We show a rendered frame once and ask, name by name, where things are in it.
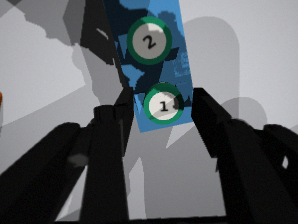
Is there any blue test tube rack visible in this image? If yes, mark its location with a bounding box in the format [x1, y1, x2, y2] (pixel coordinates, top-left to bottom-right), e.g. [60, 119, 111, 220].
[103, 0, 193, 133]

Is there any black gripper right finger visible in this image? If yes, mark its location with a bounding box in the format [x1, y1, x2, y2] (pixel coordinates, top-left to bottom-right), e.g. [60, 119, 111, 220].
[191, 87, 298, 224]

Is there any green screw cap with number 2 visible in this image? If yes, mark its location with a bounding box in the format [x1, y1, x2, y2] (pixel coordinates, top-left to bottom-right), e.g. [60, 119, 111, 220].
[126, 16, 172, 65]

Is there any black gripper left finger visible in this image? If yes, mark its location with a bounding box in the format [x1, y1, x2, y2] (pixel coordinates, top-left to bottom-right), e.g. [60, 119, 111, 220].
[0, 87, 134, 224]

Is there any black table edge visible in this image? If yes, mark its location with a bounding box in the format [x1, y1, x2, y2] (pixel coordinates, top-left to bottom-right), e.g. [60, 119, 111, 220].
[54, 216, 227, 224]

